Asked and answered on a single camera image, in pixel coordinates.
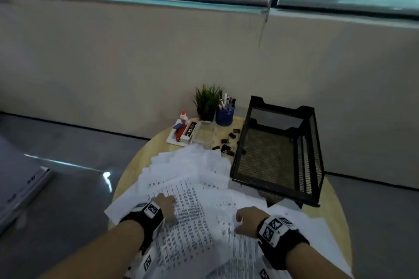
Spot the person's right hand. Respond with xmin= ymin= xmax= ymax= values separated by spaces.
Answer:
xmin=234 ymin=206 xmax=270 ymax=240

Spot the person's left hand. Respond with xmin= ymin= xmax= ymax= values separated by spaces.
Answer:
xmin=151 ymin=192 xmax=180 ymax=225

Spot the pile of printed papers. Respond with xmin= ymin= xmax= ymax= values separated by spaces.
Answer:
xmin=104 ymin=144 xmax=354 ymax=279

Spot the black mesh paper tray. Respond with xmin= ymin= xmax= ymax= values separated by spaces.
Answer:
xmin=230 ymin=95 xmax=325 ymax=208

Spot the person's right forearm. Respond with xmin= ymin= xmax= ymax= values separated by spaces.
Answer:
xmin=285 ymin=242 xmax=353 ymax=279

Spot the person's left forearm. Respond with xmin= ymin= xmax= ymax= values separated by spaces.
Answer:
xmin=39 ymin=220 xmax=144 ymax=279

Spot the black left wrist band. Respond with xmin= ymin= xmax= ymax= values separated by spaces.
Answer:
xmin=119 ymin=201 xmax=164 ymax=255

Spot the black wrist band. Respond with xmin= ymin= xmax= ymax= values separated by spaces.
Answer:
xmin=257 ymin=215 xmax=310 ymax=271
xmin=119 ymin=201 xmax=164 ymax=255

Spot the black right wrist band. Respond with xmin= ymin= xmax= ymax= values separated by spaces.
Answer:
xmin=257 ymin=215 xmax=310 ymax=271

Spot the round wooden table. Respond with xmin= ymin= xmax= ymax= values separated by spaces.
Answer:
xmin=108 ymin=117 xmax=354 ymax=276

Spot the white tray with stapler items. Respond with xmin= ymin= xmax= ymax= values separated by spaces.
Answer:
xmin=166 ymin=118 xmax=197 ymax=148

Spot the heap of black binder clips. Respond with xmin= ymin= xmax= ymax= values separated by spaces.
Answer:
xmin=211 ymin=128 xmax=241 ymax=158

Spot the white box black label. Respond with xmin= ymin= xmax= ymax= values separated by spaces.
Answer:
xmin=180 ymin=121 xmax=201 ymax=141

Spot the clear plastic box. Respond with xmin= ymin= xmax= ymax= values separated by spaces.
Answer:
xmin=192 ymin=121 xmax=217 ymax=150

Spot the blue mesh pen holder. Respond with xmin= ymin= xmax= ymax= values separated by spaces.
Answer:
xmin=215 ymin=105 xmax=235 ymax=127

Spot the green potted plant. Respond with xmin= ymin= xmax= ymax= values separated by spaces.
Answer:
xmin=193 ymin=85 xmax=223 ymax=122

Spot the bunch of marker pens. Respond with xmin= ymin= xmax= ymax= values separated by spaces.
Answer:
xmin=218 ymin=91 xmax=237 ymax=110

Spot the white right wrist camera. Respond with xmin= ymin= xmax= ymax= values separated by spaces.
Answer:
xmin=252 ymin=255 xmax=288 ymax=279

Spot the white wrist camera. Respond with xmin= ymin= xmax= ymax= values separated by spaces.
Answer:
xmin=252 ymin=255 xmax=288 ymax=279
xmin=124 ymin=245 xmax=156 ymax=279

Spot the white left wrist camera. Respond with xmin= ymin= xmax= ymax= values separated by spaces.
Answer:
xmin=124 ymin=245 xmax=156 ymax=279

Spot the blind pull chain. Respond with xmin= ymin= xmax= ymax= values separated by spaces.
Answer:
xmin=258 ymin=0 xmax=284 ymax=49

